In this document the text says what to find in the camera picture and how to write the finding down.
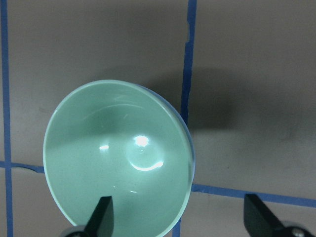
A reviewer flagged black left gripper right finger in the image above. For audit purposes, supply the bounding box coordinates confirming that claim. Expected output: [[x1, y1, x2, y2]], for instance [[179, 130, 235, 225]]
[[243, 194, 289, 237]]

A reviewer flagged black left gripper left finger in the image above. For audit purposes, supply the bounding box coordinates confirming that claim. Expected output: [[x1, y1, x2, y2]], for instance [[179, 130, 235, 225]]
[[83, 196, 114, 237]]

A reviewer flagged green bowl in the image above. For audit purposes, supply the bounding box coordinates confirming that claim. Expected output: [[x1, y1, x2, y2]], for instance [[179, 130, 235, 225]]
[[43, 80, 190, 237]]

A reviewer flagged blue bowl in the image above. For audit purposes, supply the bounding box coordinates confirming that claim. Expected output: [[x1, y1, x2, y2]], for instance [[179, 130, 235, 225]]
[[134, 83, 197, 198]]

